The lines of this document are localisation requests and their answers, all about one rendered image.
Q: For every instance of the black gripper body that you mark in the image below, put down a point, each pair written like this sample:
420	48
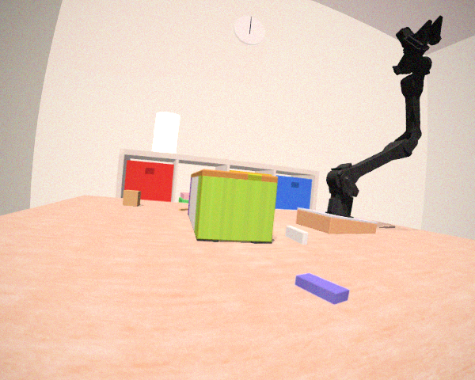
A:
414	52

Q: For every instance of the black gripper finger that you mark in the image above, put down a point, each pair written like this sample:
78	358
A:
435	30
421	36

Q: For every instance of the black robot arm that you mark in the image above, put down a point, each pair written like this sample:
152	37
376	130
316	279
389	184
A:
341	180

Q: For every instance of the purple rectangular block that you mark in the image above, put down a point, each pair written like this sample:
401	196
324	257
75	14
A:
324	289

